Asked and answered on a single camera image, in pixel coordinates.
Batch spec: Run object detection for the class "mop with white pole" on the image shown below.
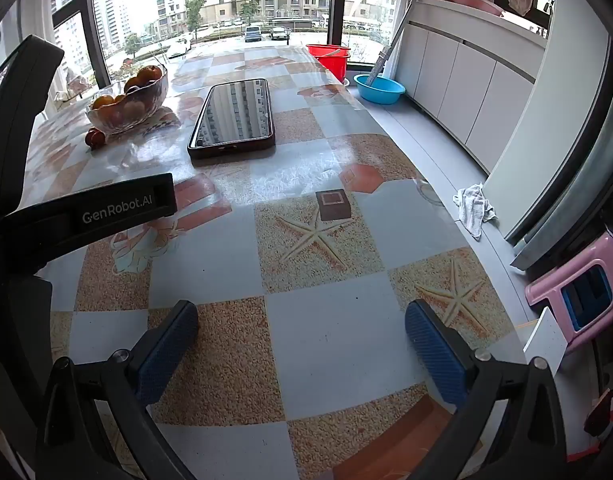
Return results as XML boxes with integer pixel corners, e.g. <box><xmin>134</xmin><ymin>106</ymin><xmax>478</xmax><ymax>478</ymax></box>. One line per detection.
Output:
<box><xmin>367</xmin><ymin>0</ymin><xmax>435</xmax><ymax>87</ymax></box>

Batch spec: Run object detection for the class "green tree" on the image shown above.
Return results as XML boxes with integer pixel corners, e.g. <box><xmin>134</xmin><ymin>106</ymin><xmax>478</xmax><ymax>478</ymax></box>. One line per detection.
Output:
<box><xmin>239</xmin><ymin>0</ymin><xmax>262</xmax><ymax>26</ymax></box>
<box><xmin>185</xmin><ymin>0</ymin><xmax>210</xmax><ymax>41</ymax></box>

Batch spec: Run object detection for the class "metal rack with bags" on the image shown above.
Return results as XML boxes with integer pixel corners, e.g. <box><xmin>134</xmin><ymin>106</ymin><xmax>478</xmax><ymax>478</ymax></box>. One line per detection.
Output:
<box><xmin>51</xmin><ymin>67</ymin><xmax>94</xmax><ymax>108</ymax></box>

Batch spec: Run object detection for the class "grey sliding door frame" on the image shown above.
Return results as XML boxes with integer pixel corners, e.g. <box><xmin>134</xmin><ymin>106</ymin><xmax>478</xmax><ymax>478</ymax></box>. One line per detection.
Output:
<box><xmin>485</xmin><ymin>35</ymin><xmax>613</xmax><ymax>272</ymax></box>

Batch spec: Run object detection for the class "blue plastic stool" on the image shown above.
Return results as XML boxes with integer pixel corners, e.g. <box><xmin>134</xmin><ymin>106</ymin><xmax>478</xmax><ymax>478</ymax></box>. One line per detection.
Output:
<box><xmin>561</xmin><ymin>265</ymin><xmax>613</xmax><ymax>331</ymax></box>

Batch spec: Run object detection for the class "white cabinet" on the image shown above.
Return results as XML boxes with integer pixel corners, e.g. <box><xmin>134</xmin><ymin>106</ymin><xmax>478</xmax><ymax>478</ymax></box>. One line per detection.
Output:
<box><xmin>387</xmin><ymin>0</ymin><xmax>550</xmax><ymax>173</ymax></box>

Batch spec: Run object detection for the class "pink plastic stool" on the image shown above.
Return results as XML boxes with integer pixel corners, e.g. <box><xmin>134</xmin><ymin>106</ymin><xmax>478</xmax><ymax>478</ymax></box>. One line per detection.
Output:
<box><xmin>525</xmin><ymin>232</ymin><xmax>613</xmax><ymax>351</ymax></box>

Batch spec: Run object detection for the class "smartphone with dark case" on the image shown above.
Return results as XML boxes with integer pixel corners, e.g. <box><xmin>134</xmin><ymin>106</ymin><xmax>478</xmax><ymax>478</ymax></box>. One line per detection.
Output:
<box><xmin>187</xmin><ymin>78</ymin><xmax>277</xmax><ymax>161</ymax></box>

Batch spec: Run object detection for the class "white paper sheet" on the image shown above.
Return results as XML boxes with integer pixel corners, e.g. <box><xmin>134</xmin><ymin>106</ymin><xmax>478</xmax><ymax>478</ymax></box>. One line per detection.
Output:
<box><xmin>523</xmin><ymin>306</ymin><xmax>568</xmax><ymax>372</ymax></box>

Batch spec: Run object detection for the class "white rag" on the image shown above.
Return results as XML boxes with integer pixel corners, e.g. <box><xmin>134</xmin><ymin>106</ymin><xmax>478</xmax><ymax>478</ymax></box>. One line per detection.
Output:
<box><xmin>453</xmin><ymin>183</ymin><xmax>497</xmax><ymax>240</ymax></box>

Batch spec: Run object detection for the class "red plastic bucket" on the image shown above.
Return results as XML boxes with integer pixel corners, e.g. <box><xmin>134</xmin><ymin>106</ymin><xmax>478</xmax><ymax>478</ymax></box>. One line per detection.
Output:
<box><xmin>306</xmin><ymin>44</ymin><xmax>351</xmax><ymax>73</ymax></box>

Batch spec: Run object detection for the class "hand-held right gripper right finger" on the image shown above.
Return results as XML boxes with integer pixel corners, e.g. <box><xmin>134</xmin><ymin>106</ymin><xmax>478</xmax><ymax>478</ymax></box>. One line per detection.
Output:
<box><xmin>405</xmin><ymin>300</ymin><xmax>582</xmax><ymax>480</ymax></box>

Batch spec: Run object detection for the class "clear glass bowl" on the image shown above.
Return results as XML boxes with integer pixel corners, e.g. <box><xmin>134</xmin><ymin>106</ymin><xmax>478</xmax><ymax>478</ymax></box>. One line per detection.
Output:
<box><xmin>85</xmin><ymin>65</ymin><xmax>170</xmax><ymax>136</ymax></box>

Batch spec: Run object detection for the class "pink plastic basin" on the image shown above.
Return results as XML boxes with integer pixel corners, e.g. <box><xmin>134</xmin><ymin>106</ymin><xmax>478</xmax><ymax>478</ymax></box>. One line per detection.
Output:
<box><xmin>449</xmin><ymin>0</ymin><xmax>505</xmax><ymax>17</ymax></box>

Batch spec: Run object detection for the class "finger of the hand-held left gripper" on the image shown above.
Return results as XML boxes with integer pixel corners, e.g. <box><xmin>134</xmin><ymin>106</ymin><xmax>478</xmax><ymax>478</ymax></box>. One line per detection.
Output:
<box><xmin>0</xmin><ymin>35</ymin><xmax>66</xmax><ymax>222</ymax></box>

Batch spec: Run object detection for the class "pile of oranges and plums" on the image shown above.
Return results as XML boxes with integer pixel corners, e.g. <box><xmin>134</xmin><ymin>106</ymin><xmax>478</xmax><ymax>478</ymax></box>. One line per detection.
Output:
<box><xmin>91</xmin><ymin>66</ymin><xmax>164</xmax><ymax>120</ymax></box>

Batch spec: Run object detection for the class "black window frame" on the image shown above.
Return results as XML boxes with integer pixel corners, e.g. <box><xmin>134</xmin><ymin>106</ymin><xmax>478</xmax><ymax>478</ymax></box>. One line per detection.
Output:
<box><xmin>51</xmin><ymin>0</ymin><xmax>402</xmax><ymax>91</ymax></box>

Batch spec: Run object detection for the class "blue plastic basin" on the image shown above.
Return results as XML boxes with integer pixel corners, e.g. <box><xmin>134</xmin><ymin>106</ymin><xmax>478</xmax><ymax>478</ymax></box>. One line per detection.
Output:
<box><xmin>354</xmin><ymin>74</ymin><xmax>406</xmax><ymax>106</ymax></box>

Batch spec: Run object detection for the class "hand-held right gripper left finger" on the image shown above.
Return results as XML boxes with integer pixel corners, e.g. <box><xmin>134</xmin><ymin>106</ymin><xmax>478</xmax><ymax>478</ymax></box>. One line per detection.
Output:
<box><xmin>34</xmin><ymin>300</ymin><xmax>200</xmax><ymax>480</ymax></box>

